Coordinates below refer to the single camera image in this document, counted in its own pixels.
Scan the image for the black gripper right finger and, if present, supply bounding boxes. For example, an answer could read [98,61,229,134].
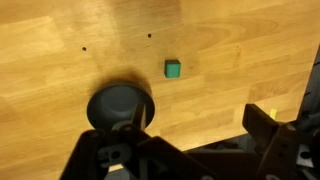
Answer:
[242,103,320,180]

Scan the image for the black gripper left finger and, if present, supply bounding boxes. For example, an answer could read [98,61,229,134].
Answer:
[59,102,214,180]

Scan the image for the green cube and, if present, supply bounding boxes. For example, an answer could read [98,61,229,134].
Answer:
[164,59,182,80]

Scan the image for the dark bowl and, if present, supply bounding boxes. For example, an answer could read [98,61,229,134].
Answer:
[86,82,156,133]

